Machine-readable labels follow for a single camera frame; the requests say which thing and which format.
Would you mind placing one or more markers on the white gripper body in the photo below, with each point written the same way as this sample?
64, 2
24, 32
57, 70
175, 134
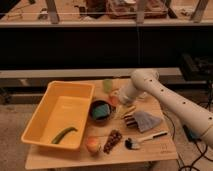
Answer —
124, 96

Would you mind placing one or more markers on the blue green sponge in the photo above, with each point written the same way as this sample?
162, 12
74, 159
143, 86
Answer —
101, 112

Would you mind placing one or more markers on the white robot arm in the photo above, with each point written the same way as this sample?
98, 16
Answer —
196, 118

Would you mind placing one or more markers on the green plastic cup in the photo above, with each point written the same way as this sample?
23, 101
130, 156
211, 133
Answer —
107, 85

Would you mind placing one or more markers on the brown striped block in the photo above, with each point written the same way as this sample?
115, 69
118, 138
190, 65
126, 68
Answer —
130, 122

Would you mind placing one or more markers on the dark brown bowl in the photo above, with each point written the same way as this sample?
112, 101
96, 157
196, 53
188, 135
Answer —
96, 103

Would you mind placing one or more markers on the grey folded cloth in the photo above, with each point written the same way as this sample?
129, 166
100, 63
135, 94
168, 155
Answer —
146, 121

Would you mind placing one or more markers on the orange peach toy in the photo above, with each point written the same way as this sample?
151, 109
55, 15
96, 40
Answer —
93, 145

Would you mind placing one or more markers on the yellow plastic bin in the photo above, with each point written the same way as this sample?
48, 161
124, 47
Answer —
64, 104

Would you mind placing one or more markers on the green chili pepper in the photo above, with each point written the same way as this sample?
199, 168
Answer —
57, 139

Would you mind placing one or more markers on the black foot pedal box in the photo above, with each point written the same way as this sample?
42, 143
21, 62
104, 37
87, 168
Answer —
190, 135

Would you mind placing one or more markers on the white handled dish brush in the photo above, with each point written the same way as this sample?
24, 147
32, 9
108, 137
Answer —
135, 144

